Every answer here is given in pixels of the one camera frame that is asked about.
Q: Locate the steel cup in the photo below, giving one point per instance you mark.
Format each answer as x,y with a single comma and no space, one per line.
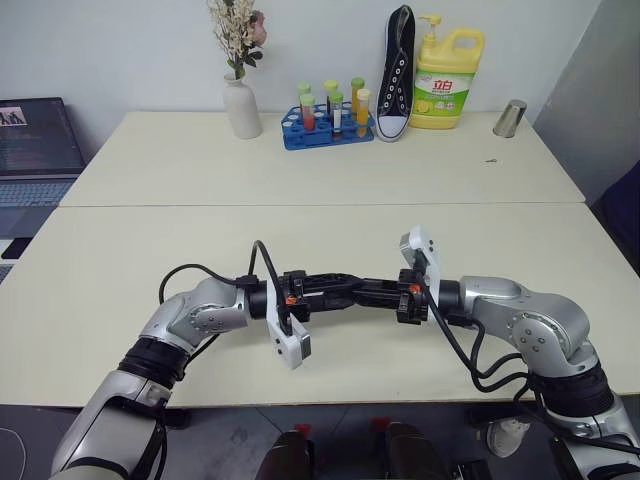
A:
510,120

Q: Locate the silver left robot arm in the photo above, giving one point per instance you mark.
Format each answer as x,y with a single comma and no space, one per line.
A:
210,310

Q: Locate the white object under table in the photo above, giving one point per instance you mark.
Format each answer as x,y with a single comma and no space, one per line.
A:
505,437

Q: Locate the yellow dish soap bottle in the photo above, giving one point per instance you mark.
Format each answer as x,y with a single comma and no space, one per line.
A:
442,85

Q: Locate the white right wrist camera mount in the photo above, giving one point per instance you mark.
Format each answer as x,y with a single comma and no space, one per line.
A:
430,255

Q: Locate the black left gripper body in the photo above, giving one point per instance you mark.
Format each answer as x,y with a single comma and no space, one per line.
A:
297,295

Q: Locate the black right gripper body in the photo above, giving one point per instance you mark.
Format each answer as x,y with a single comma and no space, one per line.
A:
410,302

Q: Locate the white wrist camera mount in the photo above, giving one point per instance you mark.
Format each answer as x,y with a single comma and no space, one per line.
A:
430,255
289,350

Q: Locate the green-capped tube, pale liquid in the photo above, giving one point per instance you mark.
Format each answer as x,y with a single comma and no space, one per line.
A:
303,90

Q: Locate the open grey laptop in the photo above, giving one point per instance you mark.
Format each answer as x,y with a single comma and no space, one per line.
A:
35,145

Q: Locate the dried flower bouquet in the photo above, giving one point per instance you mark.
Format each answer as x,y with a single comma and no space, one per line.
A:
235,30

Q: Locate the green-capped tube, red liquid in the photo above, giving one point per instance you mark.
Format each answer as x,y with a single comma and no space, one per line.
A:
307,112

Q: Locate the dark rounded shape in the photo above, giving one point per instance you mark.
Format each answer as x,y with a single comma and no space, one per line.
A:
410,452
287,455

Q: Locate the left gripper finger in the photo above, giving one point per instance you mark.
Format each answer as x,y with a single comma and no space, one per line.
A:
340,302
330,282

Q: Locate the green-capped tube, orange liquid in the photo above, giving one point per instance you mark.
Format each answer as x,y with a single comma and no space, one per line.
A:
357,87

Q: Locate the black canvas sneaker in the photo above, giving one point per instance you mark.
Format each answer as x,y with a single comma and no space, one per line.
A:
395,85

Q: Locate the blue test tube rack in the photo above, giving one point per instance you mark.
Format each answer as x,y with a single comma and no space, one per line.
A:
300,140

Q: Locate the yellow-green-capped empty tube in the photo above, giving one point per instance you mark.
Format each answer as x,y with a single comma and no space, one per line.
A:
330,87

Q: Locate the yellow-capped tube, orange liquid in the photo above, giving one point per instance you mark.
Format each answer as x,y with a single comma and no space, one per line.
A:
363,107

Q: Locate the green-capped tube, white label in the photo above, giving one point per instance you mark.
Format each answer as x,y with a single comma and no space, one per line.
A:
336,112

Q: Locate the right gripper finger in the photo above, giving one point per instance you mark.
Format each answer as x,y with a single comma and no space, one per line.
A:
382,285
380,299

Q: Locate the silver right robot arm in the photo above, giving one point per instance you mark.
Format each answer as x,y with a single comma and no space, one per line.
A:
530,320

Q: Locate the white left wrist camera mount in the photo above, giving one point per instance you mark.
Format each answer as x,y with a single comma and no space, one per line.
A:
289,350

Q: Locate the dark blue chair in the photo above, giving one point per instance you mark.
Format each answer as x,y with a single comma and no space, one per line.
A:
622,220

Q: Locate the white ceramic vase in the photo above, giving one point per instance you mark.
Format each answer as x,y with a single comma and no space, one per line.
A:
242,107

